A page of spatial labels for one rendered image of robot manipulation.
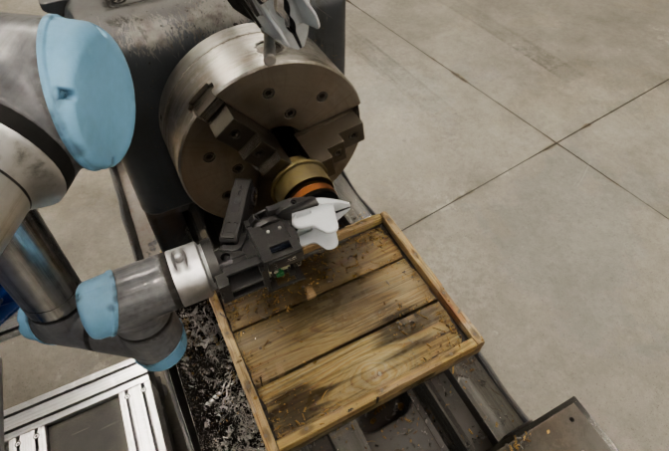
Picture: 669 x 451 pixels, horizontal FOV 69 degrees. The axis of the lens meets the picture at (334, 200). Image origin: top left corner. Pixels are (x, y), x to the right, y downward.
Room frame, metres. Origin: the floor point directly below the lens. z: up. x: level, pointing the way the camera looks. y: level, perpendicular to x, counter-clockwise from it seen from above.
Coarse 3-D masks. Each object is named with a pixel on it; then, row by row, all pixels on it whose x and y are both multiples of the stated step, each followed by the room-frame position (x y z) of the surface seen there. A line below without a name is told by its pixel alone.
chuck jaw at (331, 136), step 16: (352, 112) 0.63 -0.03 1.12; (320, 128) 0.60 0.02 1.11; (336, 128) 0.60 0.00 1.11; (352, 128) 0.60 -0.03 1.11; (304, 144) 0.57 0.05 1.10; (320, 144) 0.57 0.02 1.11; (336, 144) 0.56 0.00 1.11; (352, 144) 0.60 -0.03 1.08; (320, 160) 0.53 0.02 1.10; (336, 160) 0.56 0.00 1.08
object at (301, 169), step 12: (300, 156) 0.54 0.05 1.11; (288, 168) 0.50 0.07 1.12; (300, 168) 0.50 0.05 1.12; (312, 168) 0.50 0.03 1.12; (324, 168) 0.52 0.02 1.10; (276, 180) 0.49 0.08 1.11; (288, 180) 0.48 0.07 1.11; (300, 180) 0.48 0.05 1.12; (312, 180) 0.48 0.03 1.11; (324, 180) 0.49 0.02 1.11; (276, 192) 0.48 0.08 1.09; (288, 192) 0.47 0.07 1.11; (300, 192) 0.46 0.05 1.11; (312, 192) 0.46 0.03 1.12; (324, 192) 0.46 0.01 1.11
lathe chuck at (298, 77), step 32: (224, 64) 0.60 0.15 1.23; (256, 64) 0.59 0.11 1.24; (288, 64) 0.60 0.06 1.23; (320, 64) 0.62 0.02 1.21; (192, 96) 0.57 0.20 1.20; (224, 96) 0.55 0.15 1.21; (256, 96) 0.57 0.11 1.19; (288, 96) 0.59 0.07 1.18; (320, 96) 0.63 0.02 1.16; (352, 96) 0.64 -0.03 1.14; (192, 128) 0.53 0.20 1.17; (288, 128) 0.66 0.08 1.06; (192, 160) 0.52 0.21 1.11; (224, 160) 0.54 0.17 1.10; (192, 192) 0.52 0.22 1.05; (224, 192) 0.54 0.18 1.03
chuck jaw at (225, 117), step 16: (208, 96) 0.56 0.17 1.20; (208, 112) 0.54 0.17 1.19; (224, 112) 0.53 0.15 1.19; (224, 128) 0.51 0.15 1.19; (240, 128) 0.52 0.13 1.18; (256, 128) 0.54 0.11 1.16; (240, 144) 0.52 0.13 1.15; (256, 144) 0.51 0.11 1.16; (272, 144) 0.53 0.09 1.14; (256, 160) 0.51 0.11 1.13; (272, 160) 0.50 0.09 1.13; (288, 160) 0.51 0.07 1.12; (272, 176) 0.49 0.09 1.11
